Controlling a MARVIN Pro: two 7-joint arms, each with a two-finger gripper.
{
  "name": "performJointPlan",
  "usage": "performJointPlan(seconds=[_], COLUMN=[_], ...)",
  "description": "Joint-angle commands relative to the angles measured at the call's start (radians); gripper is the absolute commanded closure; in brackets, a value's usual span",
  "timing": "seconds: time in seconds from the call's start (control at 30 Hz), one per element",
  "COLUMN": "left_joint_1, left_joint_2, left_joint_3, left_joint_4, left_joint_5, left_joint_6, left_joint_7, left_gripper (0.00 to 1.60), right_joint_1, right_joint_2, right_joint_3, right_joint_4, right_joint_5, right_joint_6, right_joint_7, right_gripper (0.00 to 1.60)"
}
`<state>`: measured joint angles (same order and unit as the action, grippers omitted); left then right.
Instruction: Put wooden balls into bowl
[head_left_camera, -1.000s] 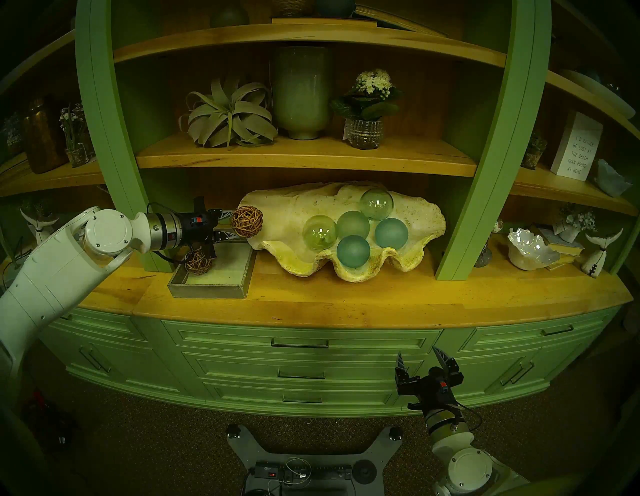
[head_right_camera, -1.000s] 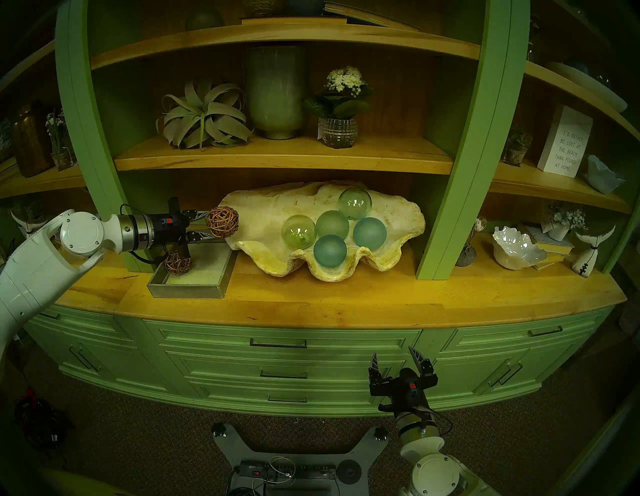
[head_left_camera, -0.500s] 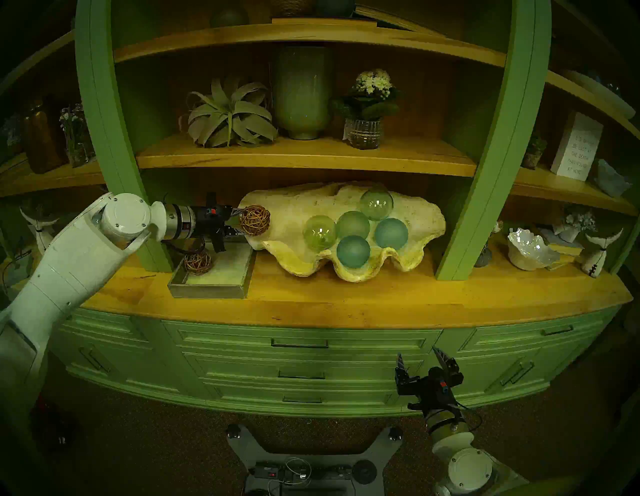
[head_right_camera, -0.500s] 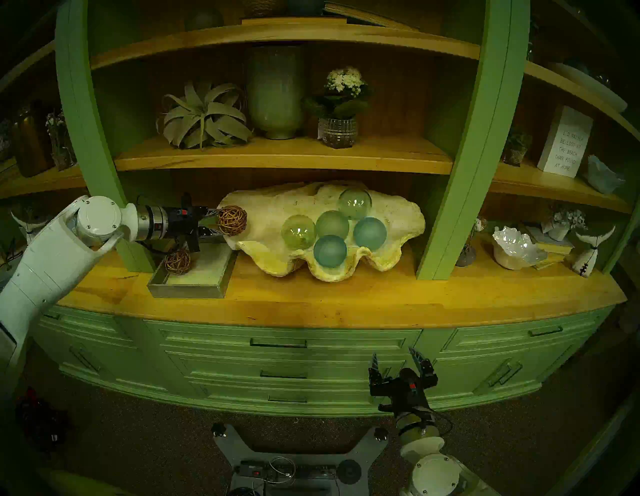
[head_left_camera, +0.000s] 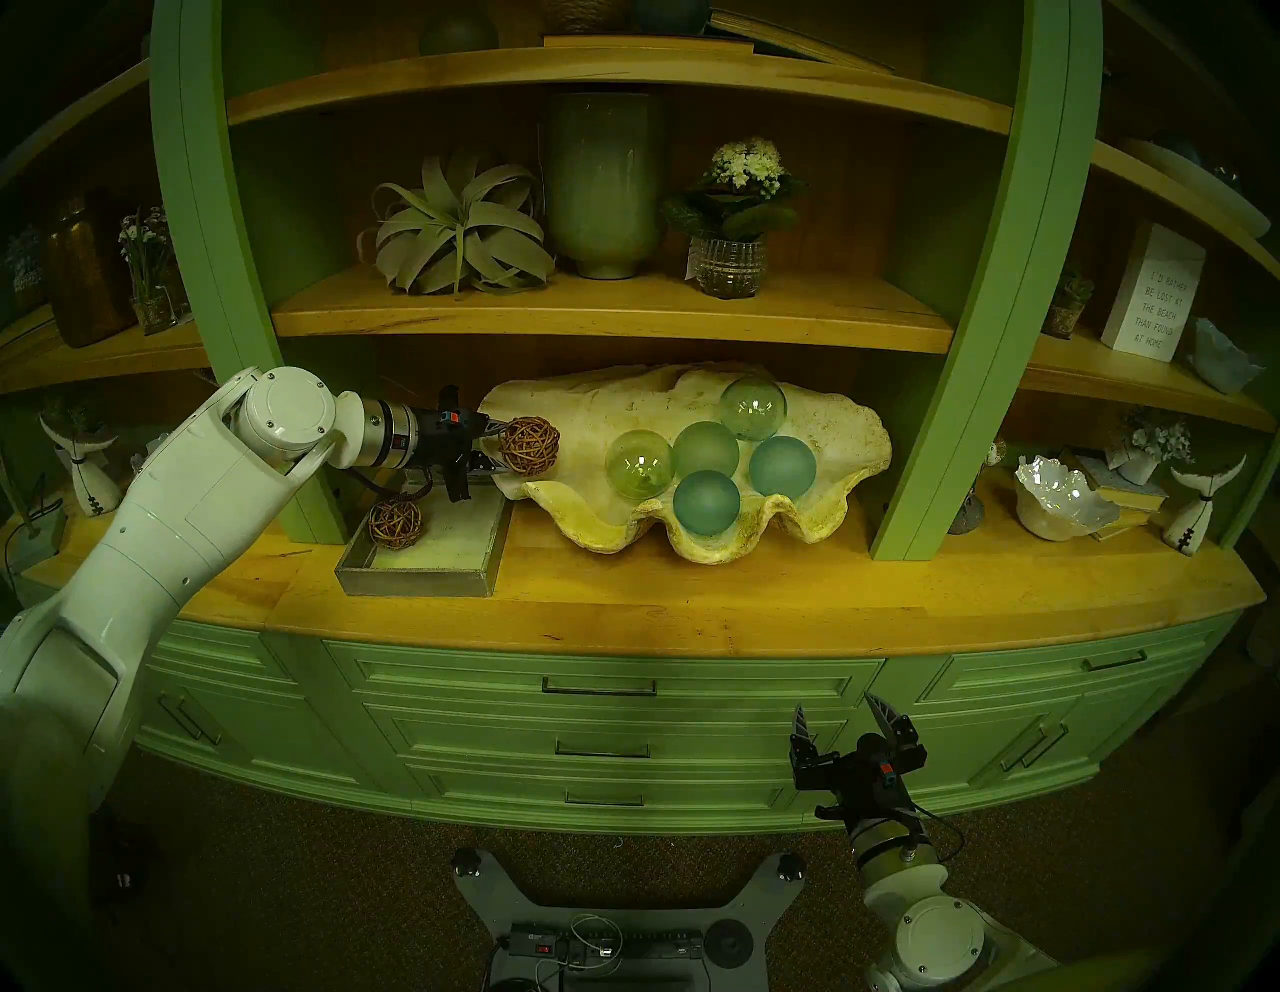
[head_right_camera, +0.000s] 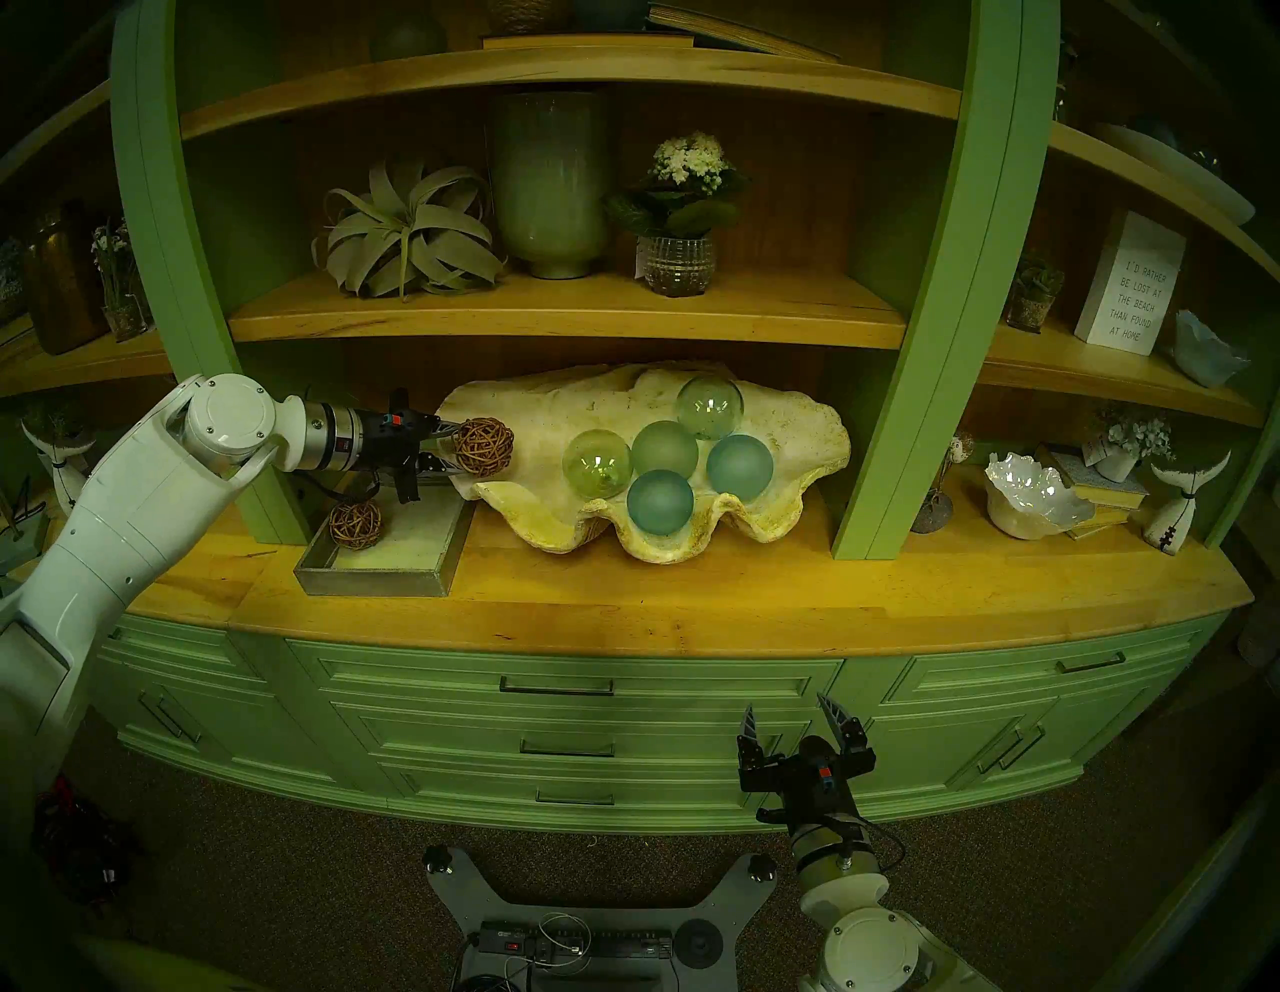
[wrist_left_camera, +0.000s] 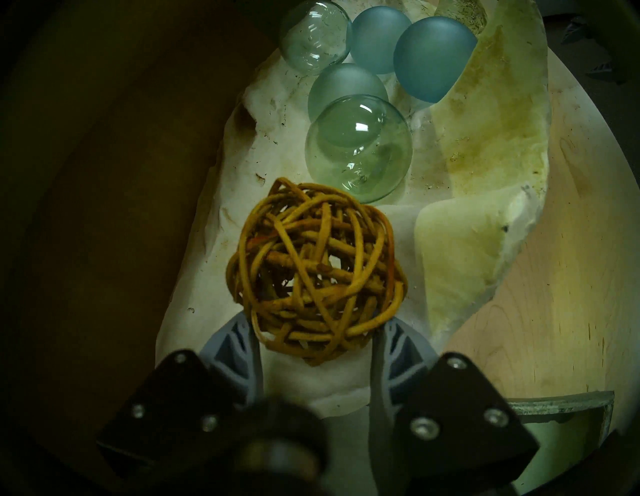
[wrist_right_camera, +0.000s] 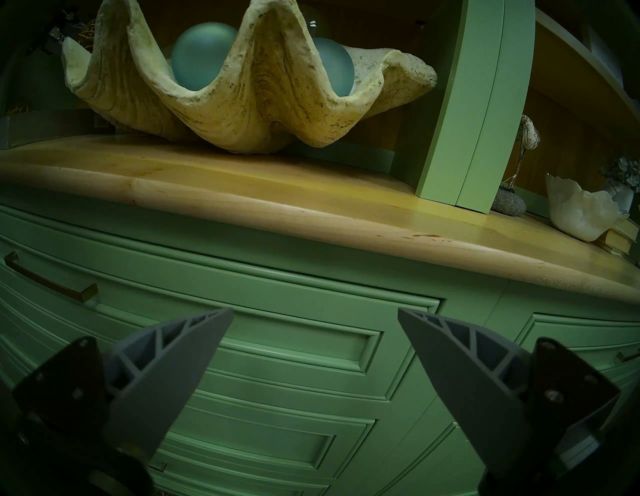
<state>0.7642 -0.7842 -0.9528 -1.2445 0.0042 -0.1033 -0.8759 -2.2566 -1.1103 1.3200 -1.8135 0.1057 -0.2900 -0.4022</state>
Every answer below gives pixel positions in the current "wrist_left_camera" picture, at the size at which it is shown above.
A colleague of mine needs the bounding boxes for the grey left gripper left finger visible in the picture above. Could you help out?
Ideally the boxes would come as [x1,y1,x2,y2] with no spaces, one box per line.
[96,311,265,482]

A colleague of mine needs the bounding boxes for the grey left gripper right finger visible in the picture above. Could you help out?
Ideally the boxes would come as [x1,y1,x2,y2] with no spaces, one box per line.
[369,319,540,496]

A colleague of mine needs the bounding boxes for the grey metal tray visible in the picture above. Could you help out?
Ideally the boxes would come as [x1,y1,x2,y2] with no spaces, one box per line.
[505,390,616,493]

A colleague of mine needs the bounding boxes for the brown wicker ball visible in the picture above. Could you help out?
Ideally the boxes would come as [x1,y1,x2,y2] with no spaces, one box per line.
[226,177,408,366]

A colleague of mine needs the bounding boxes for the giant clam shell bowl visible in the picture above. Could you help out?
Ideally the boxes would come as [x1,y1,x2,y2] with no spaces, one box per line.
[155,0,553,418]

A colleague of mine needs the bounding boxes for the clear glass ball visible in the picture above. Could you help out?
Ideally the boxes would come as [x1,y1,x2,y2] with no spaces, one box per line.
[304,94,414,204]
[279,0,353,76]

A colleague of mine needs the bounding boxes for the frosted glass ball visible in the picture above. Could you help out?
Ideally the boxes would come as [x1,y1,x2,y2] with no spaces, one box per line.
[349,6,413,76]
[307,62,389,123]
[393,16,479,105]

